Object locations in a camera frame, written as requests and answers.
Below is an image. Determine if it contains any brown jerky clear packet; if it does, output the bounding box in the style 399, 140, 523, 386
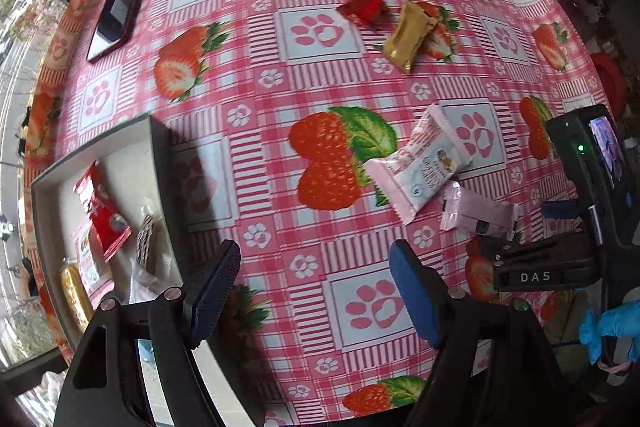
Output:
129, 205, 172, 303

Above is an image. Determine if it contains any pale pink snack packet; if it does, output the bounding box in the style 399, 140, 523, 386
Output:
440, 182, 518, 241

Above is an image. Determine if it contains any red long snack packet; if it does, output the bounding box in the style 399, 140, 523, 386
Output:
73, 160, 131, 261

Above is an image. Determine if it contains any white crispy sandwich packet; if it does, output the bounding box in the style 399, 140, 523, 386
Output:
363, 104, 472, 225

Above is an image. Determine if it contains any yellow rice cracker packet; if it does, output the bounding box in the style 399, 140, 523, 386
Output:
60, 262, 93, 333

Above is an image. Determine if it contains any gold snack bar packet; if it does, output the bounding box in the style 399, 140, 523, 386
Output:
382, 0, 440, 72

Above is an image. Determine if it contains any small red candy packet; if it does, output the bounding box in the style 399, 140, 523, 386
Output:
336, 0, 390, 27

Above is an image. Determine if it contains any blue gloved right hand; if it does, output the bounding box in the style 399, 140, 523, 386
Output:
578, 301, 640, 364

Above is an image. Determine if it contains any white shallow cardboard box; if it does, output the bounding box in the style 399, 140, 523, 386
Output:
30, 114, 183, 349

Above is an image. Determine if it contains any red plastic basin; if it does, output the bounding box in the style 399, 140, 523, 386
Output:
591, 52, 627, 119

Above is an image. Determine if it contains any strawberry pattern pink tablecloth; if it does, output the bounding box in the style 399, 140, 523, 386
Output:
24, 0, 605, 426

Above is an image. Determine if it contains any black smartphone red case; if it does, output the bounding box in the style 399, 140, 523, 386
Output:
86, 0, 142, 63

